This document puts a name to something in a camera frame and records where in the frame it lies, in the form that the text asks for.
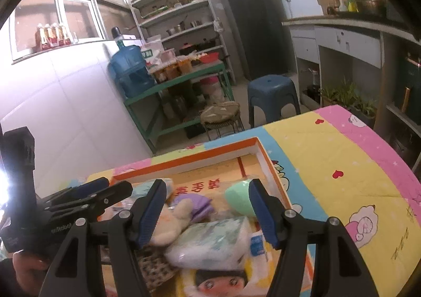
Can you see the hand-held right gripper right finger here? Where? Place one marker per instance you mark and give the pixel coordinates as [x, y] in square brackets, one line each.
[261, 218]

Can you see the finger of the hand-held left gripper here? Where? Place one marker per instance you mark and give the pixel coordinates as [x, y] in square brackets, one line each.
[93, 184]
[115, 192]

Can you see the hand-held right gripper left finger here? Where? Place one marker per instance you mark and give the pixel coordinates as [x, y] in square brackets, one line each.
[148, 221]

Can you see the beige and purple plush toy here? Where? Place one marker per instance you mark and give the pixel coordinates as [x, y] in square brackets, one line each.
[174, 218]

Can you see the mint green round sponge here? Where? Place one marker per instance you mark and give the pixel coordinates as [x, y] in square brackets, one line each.
[238, 200]

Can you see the dark patterned cloth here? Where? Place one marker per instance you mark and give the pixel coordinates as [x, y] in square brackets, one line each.
[154, 270]

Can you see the green and white tissue pack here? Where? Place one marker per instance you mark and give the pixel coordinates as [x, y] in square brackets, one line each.
[210, 241]

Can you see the orange rimmed cardboard tray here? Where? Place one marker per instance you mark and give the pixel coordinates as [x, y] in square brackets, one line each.
[223, 168]

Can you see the cartoon face tissue pack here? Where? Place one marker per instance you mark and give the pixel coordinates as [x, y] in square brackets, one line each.
[217, 283]

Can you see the person's left hand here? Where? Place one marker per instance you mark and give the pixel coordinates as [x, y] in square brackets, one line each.
[26, 270]

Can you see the round woven stool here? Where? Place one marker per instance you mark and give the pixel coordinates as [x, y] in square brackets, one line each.
[218, 111]

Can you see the blue water jug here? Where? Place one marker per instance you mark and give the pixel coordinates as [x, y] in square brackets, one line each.
[130, 66]

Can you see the blue plastic stool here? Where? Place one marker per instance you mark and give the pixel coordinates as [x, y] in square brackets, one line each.
[271, 86]

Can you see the row of orange food jars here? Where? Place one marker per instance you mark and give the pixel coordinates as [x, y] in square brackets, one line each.
[172, 72]

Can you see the green metal table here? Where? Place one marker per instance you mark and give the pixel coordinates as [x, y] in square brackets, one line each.
[184, 78]

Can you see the white bucket with red lid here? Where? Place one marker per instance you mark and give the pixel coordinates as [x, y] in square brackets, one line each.
[211, 91]

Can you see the green potted plants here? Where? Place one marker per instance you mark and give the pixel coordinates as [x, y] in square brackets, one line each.
[348, 99]

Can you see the red liquid bottle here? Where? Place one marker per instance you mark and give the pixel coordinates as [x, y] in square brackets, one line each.
[49, 36]
[57, 34]
[65, 33]
[39, 37]

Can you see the red plastic bowl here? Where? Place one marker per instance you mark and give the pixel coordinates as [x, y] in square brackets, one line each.
[209, 58]

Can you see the aluminium sliding window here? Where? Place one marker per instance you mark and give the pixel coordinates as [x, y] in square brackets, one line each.
[75, 17]

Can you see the white shelf rack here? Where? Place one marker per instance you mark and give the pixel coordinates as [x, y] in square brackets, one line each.
[171, 14]

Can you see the grey kitchen counter cabinet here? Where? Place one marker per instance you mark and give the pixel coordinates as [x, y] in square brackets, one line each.
[345, 41]

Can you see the dark grey refrigerator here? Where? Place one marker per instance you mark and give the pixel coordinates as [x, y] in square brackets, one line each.
[256, 20]

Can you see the dark green box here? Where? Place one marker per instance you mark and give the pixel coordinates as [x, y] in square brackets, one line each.
[411, 83]

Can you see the white plastic bottle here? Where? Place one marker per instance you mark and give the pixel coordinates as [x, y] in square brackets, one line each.
[342, 5]

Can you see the green dish soap bottle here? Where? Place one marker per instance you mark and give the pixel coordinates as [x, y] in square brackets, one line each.
[351, 4]

